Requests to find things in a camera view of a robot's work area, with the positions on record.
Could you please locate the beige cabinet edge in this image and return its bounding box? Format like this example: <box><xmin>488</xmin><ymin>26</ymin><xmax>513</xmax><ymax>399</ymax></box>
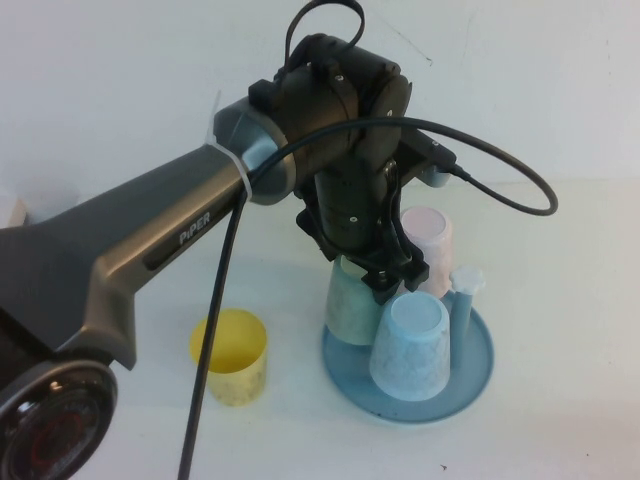
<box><xmin>7</xmin><ymin>197</ymin><xmax>29</xmax><ymax>226</ymax></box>

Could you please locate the light blue plastic cup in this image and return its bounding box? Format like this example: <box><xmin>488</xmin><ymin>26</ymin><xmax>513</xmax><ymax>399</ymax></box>
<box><xmin>367</xmin><ymin>292</ymin><xmax>451</xmax><ymax>403</ymax></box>

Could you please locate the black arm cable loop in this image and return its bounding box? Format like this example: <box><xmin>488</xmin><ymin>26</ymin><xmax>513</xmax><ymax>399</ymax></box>
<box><xmin>283</xmin><ymin>0</ymin><xmax>367</xmax><ymax>69</ymax></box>

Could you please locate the blue cup stand with posts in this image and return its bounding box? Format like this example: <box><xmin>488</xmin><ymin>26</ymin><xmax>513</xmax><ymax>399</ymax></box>
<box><xmin>320</xmin><ymin>267</ymin><xmax>496</xmax><ymax>427</ymax></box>

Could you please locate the black left camera cable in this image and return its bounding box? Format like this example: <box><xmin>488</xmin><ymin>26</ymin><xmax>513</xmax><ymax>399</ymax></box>
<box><xmin>177</xmin><ymin>115</ymin><xmax>560</xmax><ymax>480</ymax></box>

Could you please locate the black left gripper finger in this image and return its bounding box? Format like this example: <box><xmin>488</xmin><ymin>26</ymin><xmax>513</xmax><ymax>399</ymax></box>
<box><xmin>368</xmin><ymin>276</ymin><xmax>402</xmax><ymax>307</ymax></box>

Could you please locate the pink plastic cup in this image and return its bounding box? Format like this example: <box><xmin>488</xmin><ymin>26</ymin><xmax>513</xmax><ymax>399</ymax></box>
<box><xmin>399</xmin><ymin>207</ymin><xmax>455</xmax><ymax>300</ymax></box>

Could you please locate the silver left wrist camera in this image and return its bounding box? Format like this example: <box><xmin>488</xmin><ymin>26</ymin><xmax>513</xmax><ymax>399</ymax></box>
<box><xmin>422</xmin><ymin>167</ymin><xmax>454</xmax><ymax>190</ymax></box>

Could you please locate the black left camera bracket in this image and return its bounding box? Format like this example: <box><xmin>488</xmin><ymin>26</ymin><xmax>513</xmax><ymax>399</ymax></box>
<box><xmin>397</xmin><ymin>137</ymin><xmax>457</xmax><ymax>184</ymax></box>

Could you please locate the white zip tie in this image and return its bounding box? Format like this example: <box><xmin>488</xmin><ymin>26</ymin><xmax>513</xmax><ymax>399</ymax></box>
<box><xmin>204</xmin><ymin>89</ymin><xmax>254</xmax><ymax>201</ymax></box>

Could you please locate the mint green plastic cup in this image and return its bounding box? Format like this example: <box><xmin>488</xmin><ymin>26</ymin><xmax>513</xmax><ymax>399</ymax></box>
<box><xmin>323</xmin><ymin>254</ymin><xmax>387</xmax><ymax>347</ymax></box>

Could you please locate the yellow plastic cup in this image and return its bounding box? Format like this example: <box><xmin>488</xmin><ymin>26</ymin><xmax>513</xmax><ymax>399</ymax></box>
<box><xmin>189</xmin><ymin>308</ymin><xmax>269</xmax><ymax>407</ymax></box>

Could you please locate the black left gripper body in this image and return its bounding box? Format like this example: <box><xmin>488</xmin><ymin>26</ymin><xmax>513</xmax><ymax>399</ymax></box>
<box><xmin>294</xmin><ymin>162</ymin><xmax>432</xmax><ymax>296</ymax></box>

